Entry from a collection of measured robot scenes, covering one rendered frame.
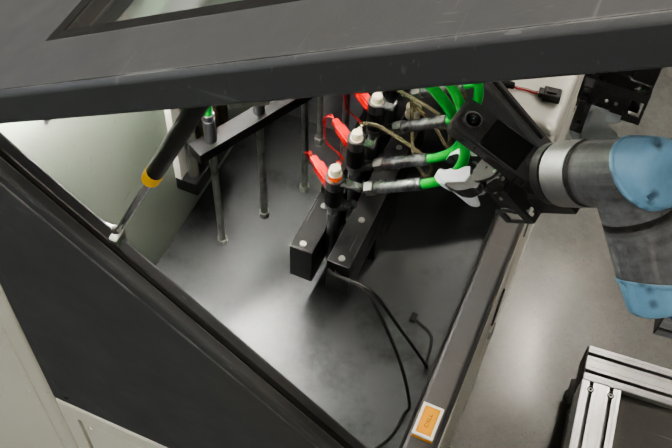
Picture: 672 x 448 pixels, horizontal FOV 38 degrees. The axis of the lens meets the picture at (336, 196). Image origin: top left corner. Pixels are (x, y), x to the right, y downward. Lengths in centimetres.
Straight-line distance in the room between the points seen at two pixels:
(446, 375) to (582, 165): 48
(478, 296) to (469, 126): 42
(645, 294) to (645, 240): 6
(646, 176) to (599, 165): 6
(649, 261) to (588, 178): 10
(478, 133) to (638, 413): 128
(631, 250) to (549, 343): 154
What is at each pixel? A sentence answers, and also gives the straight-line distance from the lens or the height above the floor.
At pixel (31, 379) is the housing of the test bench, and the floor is 83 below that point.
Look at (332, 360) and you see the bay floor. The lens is 154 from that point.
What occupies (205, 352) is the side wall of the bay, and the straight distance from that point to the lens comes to 115.
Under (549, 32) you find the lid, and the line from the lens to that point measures 56.
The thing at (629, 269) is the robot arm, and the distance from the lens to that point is 105.
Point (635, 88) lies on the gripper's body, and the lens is 120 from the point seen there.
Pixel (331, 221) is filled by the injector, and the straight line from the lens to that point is 144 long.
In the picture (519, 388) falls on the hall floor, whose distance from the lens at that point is 249.
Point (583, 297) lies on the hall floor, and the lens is 266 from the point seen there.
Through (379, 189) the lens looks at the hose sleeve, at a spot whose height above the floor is 114.
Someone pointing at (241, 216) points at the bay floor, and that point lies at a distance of 168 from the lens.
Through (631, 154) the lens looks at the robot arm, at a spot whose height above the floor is 147.
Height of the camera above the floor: 220
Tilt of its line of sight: 53 degrees down
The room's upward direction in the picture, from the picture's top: 3 degrees clockwise
